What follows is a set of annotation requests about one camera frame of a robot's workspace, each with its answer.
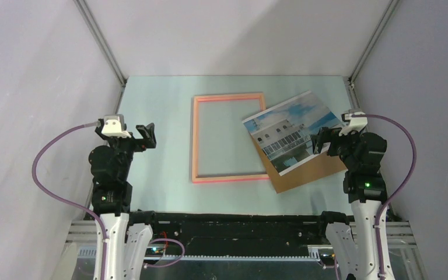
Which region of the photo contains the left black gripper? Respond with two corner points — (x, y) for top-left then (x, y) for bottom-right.
(96, 122), (155, 180)

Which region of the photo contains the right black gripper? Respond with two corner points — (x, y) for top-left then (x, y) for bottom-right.
(310, 125), (363, 170)

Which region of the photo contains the building and sky photo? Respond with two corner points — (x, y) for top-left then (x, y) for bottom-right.
(242, 91), (344, 176)

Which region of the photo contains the orange wooden picture frame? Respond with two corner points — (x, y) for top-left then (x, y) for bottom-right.
(191, 93), (270, 184)

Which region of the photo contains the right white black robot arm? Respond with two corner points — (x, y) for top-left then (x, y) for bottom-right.
(311, 127), (395, 279)

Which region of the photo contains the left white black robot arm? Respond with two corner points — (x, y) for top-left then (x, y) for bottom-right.
(88, 120), (161, 279)

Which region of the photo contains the brown backing board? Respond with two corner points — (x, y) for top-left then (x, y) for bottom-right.
(250, 136), (347, 194)

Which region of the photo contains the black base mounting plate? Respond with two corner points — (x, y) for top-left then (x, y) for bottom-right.
(84, 210), (390, 258)

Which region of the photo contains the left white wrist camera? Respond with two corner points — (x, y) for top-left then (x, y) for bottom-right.
(101, 114), (132, 138)

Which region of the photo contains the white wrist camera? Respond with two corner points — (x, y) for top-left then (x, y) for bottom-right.
(339, 110), (368, 136)
(101, 114), (132, 138)

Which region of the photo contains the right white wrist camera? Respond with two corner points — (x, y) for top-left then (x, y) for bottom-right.
(339, 110), (368, 136)

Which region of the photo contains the aluminium front rail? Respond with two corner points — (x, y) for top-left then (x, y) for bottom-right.
(66, 220), (417, 261)

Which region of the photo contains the left aluminium corner post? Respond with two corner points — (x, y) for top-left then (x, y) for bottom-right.
(73, 0), (127, 87)

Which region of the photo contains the aluminium corner post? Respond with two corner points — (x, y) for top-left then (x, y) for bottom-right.
(348, 0), (400, 83)
(73, 0), (127, 87)

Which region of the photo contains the right aluminium corner post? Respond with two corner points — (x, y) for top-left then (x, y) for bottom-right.
(348, 0), (400, 83)

